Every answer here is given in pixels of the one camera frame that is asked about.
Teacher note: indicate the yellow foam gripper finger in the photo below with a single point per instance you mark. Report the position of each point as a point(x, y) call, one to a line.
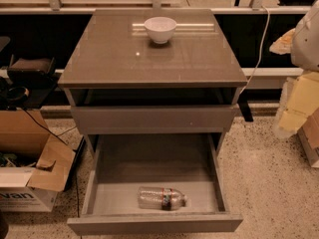
point(299, 100)
point(283, 44)

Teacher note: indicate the clear plastic water bottle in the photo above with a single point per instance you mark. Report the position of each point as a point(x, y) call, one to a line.
point(160, 198)

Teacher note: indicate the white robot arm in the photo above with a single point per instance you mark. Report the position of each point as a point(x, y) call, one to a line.
point(305, 42)

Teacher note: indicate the grey drawer cabinet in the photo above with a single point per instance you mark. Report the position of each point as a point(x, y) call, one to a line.
point(116, 64)

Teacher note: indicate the open grey middle drawer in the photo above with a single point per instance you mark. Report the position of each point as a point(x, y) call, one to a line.
point(154, 183)

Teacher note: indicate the closed grey upper drawer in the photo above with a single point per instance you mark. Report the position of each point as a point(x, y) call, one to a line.
point(129, 120)

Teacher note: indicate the cardboard box right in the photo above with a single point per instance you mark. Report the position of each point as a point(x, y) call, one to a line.
point(309, 136)

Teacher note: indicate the white ceramic bowl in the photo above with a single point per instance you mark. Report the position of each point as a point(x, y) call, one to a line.
point(160, 29)

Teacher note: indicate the black tray on shelf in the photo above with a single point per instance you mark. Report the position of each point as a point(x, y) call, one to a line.
point(31, 70)

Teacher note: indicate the open cardboard box left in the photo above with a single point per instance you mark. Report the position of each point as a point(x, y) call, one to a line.
point(35, 164)

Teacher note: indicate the black round device left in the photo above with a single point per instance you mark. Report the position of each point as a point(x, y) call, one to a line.
point(11, 97)

